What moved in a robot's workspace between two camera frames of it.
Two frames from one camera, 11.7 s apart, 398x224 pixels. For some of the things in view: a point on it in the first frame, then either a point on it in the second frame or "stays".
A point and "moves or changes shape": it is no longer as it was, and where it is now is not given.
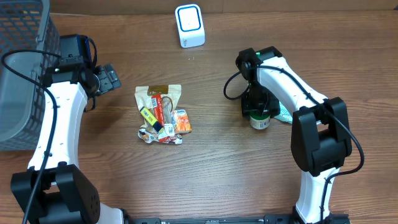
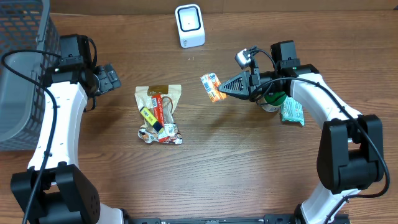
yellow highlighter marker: x=157 y=124 stays
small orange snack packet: x=182 y=122 → x=211 y=83
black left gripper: x=109 y=80 stays
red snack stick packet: x=158 y=109 stays
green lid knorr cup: x=259 y=124 moves or changes shape
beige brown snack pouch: x=170 y=94 stays
